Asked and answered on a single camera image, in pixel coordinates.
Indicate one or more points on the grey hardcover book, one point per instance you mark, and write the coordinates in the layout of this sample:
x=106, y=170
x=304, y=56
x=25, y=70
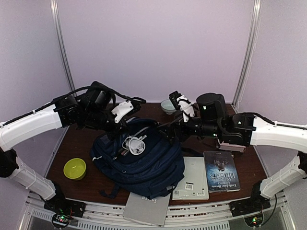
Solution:
x=146, y=211

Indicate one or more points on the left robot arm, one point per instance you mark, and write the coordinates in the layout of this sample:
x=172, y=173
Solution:
x=96, y=107

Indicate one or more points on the white charger with cable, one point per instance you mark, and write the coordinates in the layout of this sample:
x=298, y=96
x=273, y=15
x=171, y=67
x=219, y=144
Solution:
x=134, y=145

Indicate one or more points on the light grey barcode notebook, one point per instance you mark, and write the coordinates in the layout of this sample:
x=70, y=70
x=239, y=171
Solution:
x=194, y=184

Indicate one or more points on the pink paperback book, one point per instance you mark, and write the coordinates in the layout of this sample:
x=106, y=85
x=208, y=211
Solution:
x=230, y=147

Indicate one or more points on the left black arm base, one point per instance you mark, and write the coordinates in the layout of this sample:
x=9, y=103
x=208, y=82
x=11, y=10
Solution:
x=59, y=204

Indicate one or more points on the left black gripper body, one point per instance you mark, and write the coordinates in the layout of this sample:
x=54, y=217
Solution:
x=112, y=133

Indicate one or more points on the lime green bowl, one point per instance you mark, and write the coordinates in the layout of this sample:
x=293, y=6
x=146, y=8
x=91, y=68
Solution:
x=75, y=169

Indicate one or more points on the right aluminium frame post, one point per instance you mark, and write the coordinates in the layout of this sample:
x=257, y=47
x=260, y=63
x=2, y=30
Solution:
x=251, y=44

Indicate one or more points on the aluminium frame post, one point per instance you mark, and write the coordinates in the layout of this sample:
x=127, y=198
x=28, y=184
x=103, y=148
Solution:
x=251, y=44
x=62, y=49

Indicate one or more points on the dark Wuthering Heights book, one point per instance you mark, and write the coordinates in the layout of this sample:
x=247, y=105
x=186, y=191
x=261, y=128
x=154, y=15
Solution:
x=221, y=172

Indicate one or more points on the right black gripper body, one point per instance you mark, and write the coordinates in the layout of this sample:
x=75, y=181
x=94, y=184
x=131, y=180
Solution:
x=179, y=126

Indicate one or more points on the navy blue student backpack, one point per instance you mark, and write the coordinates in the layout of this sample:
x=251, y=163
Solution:
x=156, y=172

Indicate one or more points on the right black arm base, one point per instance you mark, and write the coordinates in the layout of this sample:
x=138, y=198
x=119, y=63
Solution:
x=249, y=205

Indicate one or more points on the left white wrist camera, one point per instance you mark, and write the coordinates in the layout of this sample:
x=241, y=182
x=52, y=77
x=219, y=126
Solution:
x=125, y=108

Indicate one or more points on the pale celadon ceramic bowl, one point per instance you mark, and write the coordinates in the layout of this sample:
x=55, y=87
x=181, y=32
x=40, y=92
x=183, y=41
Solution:
x=168, y=107

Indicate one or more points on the aluminium front rail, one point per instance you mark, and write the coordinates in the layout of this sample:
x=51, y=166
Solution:
x=206, y=216

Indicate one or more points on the left aluminium frame post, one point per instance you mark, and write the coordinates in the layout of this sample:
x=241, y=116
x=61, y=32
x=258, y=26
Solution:
x=62, y=49

